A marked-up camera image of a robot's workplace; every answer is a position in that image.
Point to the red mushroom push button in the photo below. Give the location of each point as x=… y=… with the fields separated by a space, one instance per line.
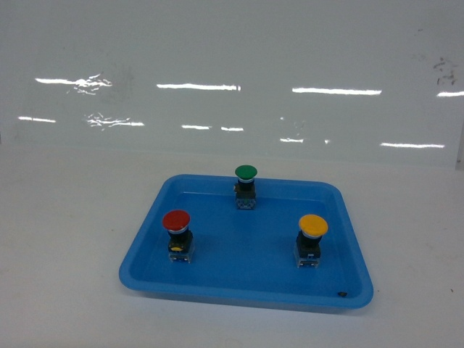
x=181 y=243

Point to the yellow mushroom push button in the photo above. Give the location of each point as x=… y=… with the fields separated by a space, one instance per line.
x=307 y=252

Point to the green mushroom push button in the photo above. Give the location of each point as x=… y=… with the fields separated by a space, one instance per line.
x=244 y=188

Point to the blue plastic tray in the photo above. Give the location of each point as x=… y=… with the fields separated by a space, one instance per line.
x=246 y=257

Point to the white glossy whiteboard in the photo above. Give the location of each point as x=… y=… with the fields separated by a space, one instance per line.
x=343 y=81

